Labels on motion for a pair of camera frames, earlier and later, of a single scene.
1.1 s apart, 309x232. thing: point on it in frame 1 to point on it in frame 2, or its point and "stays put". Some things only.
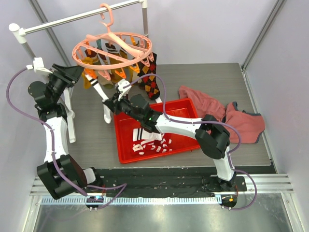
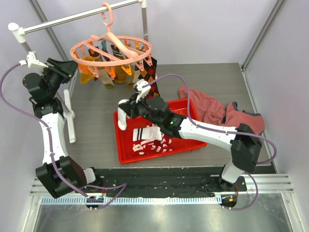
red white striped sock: x=161 y=146 stays put
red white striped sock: x=149 y=144 stays put
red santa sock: x=139 y=148 stays put
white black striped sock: x=139 y=134 stays put
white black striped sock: x=103 y=96 to x=124 y=110
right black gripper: x=115 y=103 to x=133 y=109
